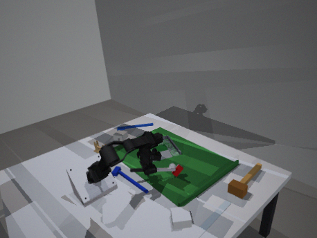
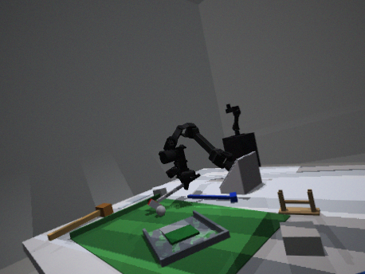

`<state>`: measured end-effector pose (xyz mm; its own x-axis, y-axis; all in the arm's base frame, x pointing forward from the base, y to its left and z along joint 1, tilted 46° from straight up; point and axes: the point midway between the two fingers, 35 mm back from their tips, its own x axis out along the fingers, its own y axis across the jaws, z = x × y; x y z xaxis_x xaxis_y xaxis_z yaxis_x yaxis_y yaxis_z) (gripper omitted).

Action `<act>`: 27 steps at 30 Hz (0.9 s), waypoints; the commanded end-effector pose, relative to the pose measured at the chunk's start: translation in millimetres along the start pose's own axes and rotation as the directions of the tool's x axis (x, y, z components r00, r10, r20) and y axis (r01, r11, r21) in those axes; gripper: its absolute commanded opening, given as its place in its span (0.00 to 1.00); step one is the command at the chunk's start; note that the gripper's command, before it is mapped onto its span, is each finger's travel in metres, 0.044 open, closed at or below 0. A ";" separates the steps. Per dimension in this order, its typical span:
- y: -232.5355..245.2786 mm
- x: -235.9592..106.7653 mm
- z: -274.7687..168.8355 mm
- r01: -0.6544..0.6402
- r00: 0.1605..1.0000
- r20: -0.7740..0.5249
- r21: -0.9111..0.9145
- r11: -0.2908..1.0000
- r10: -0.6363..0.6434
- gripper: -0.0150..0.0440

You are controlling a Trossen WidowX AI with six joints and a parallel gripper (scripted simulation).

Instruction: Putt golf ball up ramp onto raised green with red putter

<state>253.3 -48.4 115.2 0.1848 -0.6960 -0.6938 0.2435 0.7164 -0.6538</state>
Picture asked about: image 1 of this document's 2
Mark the brown wooden mallet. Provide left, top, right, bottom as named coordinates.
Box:
left=228, top=163, right=262, bottom=199

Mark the green flat mat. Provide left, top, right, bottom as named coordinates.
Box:
left=122, top=127, right=234, bottom=206

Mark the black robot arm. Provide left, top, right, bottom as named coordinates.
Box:
left=87, top=131, right=163, bottom=184

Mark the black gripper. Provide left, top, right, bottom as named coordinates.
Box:
left=137, top=150, right=157, bottom=175

